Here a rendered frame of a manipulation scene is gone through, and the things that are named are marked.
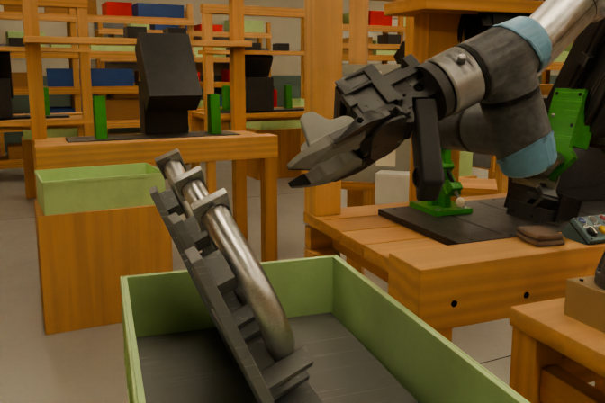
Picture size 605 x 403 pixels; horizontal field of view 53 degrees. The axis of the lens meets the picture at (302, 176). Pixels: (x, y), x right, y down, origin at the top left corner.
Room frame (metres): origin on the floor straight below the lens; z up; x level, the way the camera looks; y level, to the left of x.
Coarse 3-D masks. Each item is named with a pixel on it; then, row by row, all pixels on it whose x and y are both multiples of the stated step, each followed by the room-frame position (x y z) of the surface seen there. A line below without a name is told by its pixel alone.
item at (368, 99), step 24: (360, 72) 0.72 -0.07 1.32; (408, 72) 0.74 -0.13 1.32; (432, 72) 0.72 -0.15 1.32; (336, 96) 0.72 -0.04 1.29; (360, 96) 0.70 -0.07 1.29; (384, 96) 0.69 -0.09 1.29; (408, 96) 0.72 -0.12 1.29; (432, 96) 0.72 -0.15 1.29; (408, 120) 0.69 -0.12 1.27; (360, 144) 0.72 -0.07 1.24; (384, 144) 0.70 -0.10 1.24
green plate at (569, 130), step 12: (564, 96) 1.78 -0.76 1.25; (576, 96) 1.74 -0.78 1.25; (552, 108) 1.81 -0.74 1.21; (564, 108) 1.76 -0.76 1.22; (576, 108) 1.72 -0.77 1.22; (552, 120) 1.79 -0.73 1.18; (564, 120) 1.75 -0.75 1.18; (576, 120) 1.71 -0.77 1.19; (564, 132) 1.73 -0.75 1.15; (576, 132) 1.73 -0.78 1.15; (588, 132) 1.74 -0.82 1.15; (564, 144) 1.72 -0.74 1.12; (576, 144) 1.73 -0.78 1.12; (588, 144) 1.74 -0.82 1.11
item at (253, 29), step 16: (96, 32) 10.48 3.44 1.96; (112, 32) 10.13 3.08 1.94; (160, 32) 10.46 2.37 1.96; (224, 32) 10.99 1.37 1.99; (256, 32) 11.25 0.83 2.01; (224, 48) 11.04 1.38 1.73; (96, 64) 10.47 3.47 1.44; (224, 80) 11.26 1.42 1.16; (112, 96) 10.40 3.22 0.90; (128, 96) 10.33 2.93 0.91; (224, 128) 11.05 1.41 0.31
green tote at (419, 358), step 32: (320, 256) 1.16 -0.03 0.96; (128, 288) 0.98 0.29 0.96; (160, 288) 1.06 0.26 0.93; (192, 288) 1.07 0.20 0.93; (288, 288) 1.13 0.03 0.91; (320, 288) 1.15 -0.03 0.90; (352, 288) 1.07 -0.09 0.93; (128, 320) 0.85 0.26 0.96; (160, 320) 1.05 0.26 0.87; (192, 320) 1.07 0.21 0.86; (352, 320) 1.07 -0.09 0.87; (384, 320) 0.94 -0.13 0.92; (416, 320) 0.85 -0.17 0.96; (128, 352) 0.76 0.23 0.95; (384, 352) 0.94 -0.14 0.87; (416, 352) 0.84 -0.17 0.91; (448, 352) 0.76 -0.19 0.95; (128, 384) 0.91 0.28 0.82; (416, 384) 0.84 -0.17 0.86; (448, 384) 0.76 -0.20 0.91; (480, 384) 0.69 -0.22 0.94
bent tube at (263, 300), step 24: (216, 192) 0.63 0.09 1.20; (216, 216) 0.62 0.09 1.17; (216, 240) 0.61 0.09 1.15; (240, 240) 0.61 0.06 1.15; (240, 264) 0.59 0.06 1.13; (240, 288) 0.59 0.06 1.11; (264, 288) 0.58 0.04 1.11; (264, 312) 0.58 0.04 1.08; (264, 336) 0.59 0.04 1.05; (288, 336) 0.59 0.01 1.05
